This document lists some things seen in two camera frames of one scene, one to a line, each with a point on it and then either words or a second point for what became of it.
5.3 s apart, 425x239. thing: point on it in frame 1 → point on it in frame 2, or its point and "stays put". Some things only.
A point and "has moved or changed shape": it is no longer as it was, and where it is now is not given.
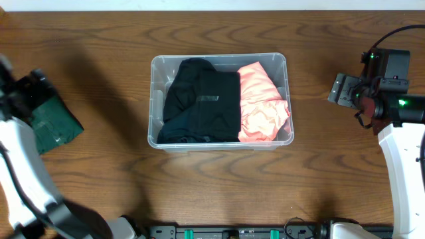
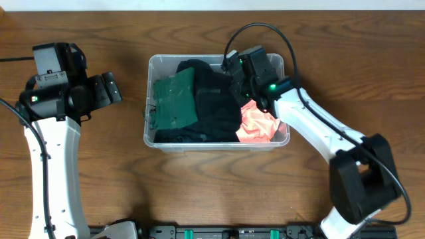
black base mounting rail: x=321 y=231 stays put
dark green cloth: x=54 y=123 has moved or changed shape
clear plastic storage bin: x=220 y=102 stays put
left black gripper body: x=36 y=83 → x=111 y=87
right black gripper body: x=347 y=85 → x=245 y=90
